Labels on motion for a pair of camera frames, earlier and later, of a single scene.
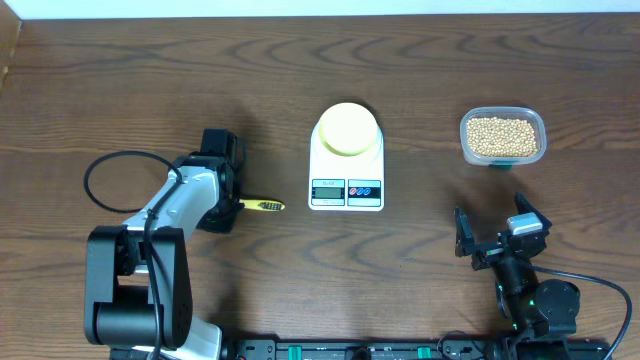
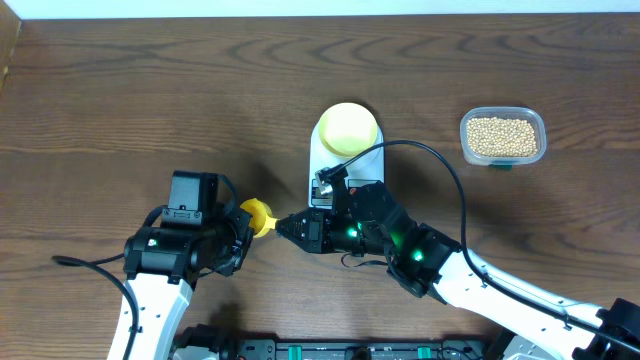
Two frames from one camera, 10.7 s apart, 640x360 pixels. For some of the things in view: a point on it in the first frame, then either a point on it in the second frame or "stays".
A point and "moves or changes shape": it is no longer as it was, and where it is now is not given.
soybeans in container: x=501 y=137 stays
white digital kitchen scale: x=339 y=183 stays
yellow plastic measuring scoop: x=267 y=205 moves or changes shape
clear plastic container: x=500 y=136 stays
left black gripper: x=224 y=224 to x=234 y=258
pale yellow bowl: x=348 y=129 stays
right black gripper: x=465 y=242 to x=317 y=227
